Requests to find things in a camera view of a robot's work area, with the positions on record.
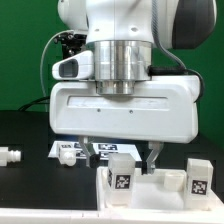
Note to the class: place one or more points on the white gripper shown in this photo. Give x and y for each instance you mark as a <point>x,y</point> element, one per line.
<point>162,109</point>

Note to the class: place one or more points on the white square table top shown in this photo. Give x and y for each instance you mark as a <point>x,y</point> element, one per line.
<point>163,190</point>

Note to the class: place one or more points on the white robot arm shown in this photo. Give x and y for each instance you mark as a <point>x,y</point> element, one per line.
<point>111,88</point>

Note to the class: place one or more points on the white sheet with tags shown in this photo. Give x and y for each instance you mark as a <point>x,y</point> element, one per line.
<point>103,148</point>

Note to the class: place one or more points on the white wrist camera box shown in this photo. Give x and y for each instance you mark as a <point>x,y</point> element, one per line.
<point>77,67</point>

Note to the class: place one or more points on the white L-shaped obstacle wall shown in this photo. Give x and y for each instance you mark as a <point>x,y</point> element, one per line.
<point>32,216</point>

